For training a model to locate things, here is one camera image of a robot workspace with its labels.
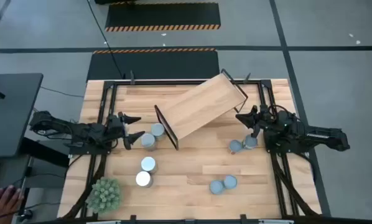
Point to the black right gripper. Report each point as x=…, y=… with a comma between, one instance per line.
x=267, y=118

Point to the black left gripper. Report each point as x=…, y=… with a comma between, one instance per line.
x=116, y=129

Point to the teal berries label small can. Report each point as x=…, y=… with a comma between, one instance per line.
x=250, y=142

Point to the peaches label tin can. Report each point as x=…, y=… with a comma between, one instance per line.
x=148, y=140

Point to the carrots label tin can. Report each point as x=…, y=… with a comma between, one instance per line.
x=158, y=130

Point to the red label small can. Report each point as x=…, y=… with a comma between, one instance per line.
x=235, y=145

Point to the oranges label tin can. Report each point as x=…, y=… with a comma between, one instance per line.
x=148, y=164

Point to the blue yellow label tin can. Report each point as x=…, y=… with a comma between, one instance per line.
x=143, y=179

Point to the plain teal small can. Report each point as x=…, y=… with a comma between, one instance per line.
x=230, y=182

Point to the green label small can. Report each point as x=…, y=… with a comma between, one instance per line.
x=217, y=187

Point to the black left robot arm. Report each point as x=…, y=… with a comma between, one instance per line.
x=64, y=129

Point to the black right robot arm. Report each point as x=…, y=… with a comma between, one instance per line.
x=313, y=135

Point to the grey table clamp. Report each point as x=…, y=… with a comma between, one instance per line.
x=132, y=78
x=246, y=78
x=133, y=217
x=243, y=217

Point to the black mat with hazard stripes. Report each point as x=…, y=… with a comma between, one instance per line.
x=162, y=14
x=155, y=67

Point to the green potted succulent plant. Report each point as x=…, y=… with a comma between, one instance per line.
x=103, y=194

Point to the dark grey desk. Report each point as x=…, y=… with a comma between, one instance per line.
x=12, y=115

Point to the person's hand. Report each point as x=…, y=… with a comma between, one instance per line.
x=4, y=202

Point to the wooden shelf with black frame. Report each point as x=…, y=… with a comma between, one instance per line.
x=201, y=105

